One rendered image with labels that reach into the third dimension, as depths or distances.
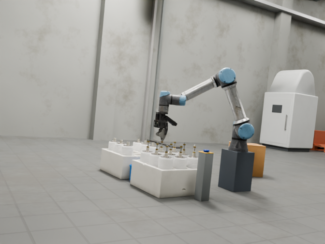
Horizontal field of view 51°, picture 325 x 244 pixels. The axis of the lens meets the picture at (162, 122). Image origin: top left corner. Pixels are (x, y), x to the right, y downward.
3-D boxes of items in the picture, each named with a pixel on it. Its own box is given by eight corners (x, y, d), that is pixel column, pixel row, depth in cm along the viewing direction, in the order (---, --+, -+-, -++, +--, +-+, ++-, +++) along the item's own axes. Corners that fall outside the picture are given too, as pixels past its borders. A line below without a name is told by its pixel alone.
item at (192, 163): (185, 183, 234) (188, 157, 233) (183, 180, 243) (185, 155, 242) (199, 184, 235) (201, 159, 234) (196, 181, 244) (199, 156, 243)
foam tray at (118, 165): (139, 168, 314) (140, 148, 313) (162, 177, 282) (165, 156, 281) (99, 169, 292) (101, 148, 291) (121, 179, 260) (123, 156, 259)
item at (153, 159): (152, 182, 229) (155, 155, 228) (144, 179, 236) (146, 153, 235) (163, 181, 235) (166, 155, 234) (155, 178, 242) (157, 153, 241)
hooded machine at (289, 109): (283, 146, 720) (291, 73, 714) (314, 152, 658) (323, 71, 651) (257, 145, 679) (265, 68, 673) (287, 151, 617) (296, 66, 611)
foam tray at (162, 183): (172, 181, 269) (175, 159, 269) (205, 194, 237) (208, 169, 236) (129, 184, 247) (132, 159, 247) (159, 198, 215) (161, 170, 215)
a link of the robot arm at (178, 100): (185, 96, 256) (170, 94, 256) (186, 95, 245) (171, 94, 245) (184, 106, 256) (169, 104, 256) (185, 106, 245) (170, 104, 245)
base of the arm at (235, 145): (238, 149, 275) (239, 137, 274) (252, 152, 262) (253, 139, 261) (224, 148, 267) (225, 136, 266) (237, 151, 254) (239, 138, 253)
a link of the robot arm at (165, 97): (171, 91, 245) (159, 90, 245) (169, 106, 245) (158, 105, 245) (171, 92, 253) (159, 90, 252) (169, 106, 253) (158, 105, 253)
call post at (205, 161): (201, 197, 228) (206, 151, 226) (209, 200, 222) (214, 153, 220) (193, 198, 224) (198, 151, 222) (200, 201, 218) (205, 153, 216)
